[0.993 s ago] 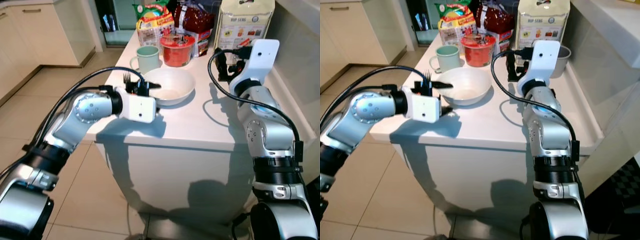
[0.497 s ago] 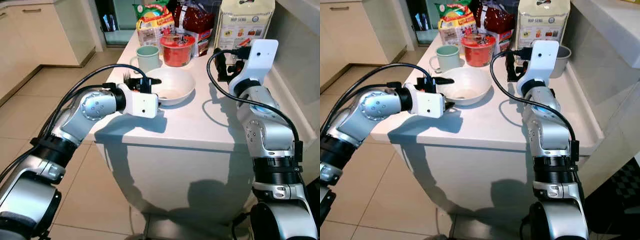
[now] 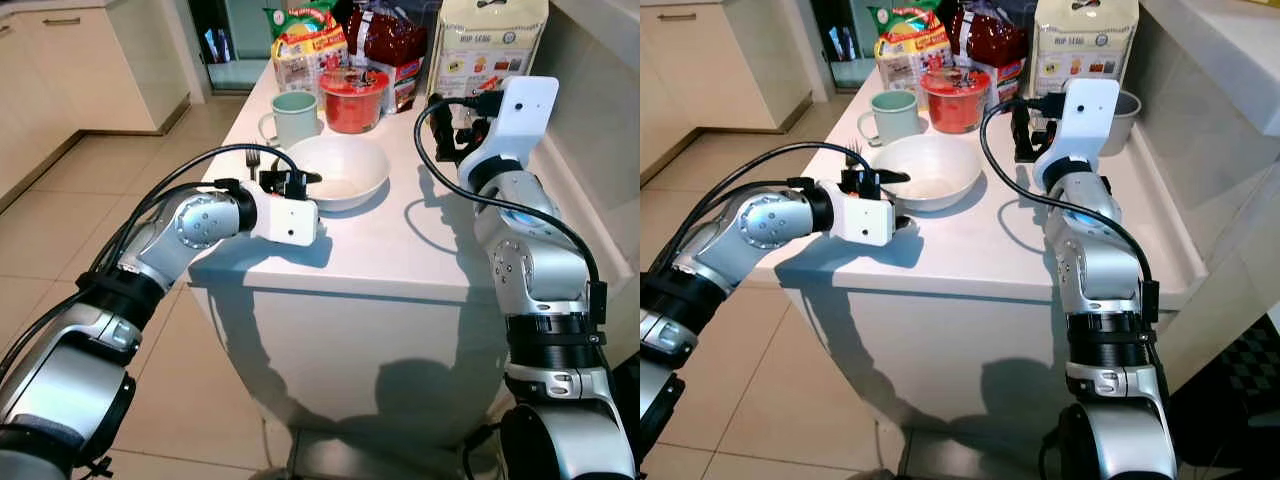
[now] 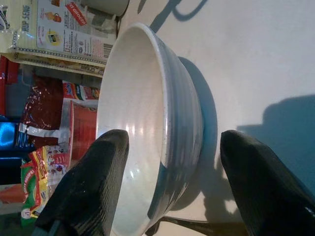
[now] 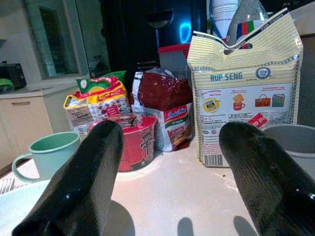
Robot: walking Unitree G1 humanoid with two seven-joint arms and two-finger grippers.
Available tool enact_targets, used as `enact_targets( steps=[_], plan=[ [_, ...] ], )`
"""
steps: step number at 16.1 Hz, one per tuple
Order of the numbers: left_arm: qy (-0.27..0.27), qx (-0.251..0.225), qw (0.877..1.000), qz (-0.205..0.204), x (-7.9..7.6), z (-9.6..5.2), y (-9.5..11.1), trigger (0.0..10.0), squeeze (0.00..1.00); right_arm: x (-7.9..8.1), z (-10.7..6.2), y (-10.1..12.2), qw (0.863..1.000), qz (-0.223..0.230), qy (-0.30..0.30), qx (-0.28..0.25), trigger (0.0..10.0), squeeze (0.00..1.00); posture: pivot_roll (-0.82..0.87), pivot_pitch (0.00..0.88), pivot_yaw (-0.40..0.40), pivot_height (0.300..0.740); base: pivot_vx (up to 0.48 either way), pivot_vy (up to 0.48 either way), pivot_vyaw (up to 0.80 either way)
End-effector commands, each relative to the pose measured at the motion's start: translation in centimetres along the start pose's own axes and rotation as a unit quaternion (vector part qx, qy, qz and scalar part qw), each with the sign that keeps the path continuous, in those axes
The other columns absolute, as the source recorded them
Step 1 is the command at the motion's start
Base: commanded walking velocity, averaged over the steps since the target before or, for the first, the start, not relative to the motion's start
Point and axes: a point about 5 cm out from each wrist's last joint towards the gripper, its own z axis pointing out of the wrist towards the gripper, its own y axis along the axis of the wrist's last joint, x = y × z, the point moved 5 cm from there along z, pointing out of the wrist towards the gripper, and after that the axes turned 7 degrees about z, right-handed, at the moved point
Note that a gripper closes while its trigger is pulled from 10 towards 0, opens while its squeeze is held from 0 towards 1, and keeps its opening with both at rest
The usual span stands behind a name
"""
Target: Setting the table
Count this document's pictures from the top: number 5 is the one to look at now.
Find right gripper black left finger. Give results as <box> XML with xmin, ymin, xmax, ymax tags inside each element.
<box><xmin>11</xmin><ymin>120</ymin><xmax>125</xmax><ymax>236</ymax></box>

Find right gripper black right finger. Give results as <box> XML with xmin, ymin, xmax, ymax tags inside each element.
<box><xmin>218</xmin><ymin>122</ymin><xmax>315</xmax><ymax>236</ymax></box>

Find white deep plate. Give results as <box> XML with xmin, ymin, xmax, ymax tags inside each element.
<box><xmin>0</xmin><ymin>180</ymin><xmax>53</xmax><ymax>236</ymax></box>

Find mint green mug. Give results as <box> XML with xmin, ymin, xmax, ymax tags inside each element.
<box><xmin>11</xmin><ymin>131</ymin><xmax>81</xmax><ymax>184</ymax></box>

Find grey bowl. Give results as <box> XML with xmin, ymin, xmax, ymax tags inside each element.
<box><xmin>262</xmin><ymin>124</ymin><xmax>315</xmax><ymax>170</ymax></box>

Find red instant noodle cup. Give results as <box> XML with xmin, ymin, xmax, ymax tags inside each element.
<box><xmin>88</xmin><ymin>114</ymin><xmax>158</xmax><ymax>172</ymax></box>

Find yellow red noodle multipack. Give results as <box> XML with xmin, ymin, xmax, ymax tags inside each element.
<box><xmin>63</xmin><ymin>71</ymin><xmax>132</xmax><ymax>138</ymax></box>

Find cream kitchen cabinet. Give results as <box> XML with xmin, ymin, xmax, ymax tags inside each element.
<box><xmin>0</xmin><ymin>83</ymin><xmax>79</xmax><ymax>170</ymax></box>

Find Hup Seng cracker bag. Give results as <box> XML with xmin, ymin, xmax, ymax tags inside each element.
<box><xmin>187</xmin><ymin>7</ymin><xmax>304</xmax><ymax>168</ymax></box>

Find Indomie noodle multipack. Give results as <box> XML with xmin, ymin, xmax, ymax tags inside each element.
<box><xmin>130</xmin><ymin>67</ymin><xmax>195</xmax><ymax>152</ymax></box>

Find black countertop appliance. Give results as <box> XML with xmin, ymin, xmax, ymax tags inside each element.
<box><xmin>0</xmin><ymin>63</ymin><xmax>27</xmax><ymax>90</ymax></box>

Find glass window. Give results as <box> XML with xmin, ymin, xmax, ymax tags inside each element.
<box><xmin>24</xmin><ymin>0</ymin><xmax>89</xmax><ymax>80</ymax></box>

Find red-lidded plastic container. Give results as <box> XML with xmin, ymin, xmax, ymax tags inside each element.
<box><xmin>157</xmin><ymin>44</ymin><xmax>191</xmax><ymax>72</ymax></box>

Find black refrigerator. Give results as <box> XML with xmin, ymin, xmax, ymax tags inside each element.
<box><xmin>100</xmin><ymin>0</ymin><xmax>210</xmax><ymax>84</ymax></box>

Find white plastic bottle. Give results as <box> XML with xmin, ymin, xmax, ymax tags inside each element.
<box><xmin>209</xmin><ymin>0</ymin><xmax>239</xmax><ymax>42</ymax></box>

